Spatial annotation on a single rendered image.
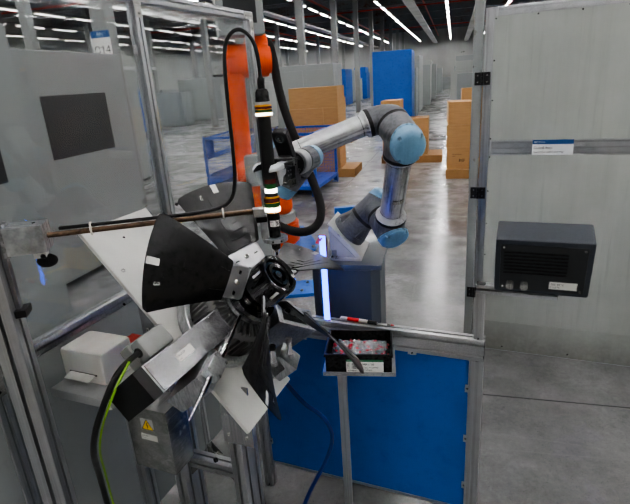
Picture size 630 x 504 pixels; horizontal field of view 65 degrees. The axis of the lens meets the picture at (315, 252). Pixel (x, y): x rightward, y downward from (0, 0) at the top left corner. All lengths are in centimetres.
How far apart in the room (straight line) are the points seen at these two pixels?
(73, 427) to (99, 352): 37
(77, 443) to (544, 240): 163
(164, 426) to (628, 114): 256
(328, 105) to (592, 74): 671
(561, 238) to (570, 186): 150
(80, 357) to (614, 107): 264
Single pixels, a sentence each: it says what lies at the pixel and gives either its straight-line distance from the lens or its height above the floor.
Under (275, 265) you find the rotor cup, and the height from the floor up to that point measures 124.
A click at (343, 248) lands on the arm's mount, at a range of 202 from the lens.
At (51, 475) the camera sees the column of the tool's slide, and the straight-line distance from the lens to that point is 173.
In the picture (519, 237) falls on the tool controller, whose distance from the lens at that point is 156.
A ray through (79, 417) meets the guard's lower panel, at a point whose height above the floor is 67.
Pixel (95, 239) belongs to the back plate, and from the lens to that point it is 145.
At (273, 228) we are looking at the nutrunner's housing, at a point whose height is 132.
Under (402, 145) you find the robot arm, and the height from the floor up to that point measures 149.
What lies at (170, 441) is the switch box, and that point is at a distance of 160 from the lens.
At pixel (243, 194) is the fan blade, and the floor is 140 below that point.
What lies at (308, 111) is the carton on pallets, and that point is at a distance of 936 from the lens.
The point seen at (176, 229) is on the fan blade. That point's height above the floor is 139.
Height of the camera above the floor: 170
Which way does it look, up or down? 19 degrees down
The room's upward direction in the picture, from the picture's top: 4 degrees counter-clockwise
